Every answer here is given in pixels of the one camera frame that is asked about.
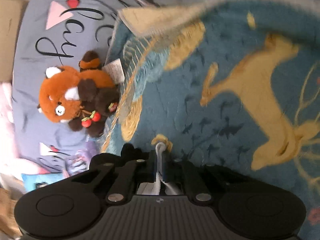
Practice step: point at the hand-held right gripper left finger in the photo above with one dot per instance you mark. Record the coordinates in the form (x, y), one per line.
(153, 166)

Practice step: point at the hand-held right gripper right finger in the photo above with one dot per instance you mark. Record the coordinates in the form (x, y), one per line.
(165, 167)

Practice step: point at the black white-trimmed cardigan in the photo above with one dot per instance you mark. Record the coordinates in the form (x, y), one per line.
(158, 180)

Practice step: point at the blue quilted floral blanket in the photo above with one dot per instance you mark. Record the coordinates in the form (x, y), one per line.
(200, 92)

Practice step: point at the blue cartoon pillow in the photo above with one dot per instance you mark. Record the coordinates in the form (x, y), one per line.
(42, 182)

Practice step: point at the red panda plush toy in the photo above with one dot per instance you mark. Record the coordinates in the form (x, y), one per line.
(65, 92)

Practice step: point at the pink plush toy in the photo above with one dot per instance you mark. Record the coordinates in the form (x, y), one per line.
(6, 120)

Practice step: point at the tan cushion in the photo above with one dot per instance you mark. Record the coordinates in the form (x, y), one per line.
(10, 42)

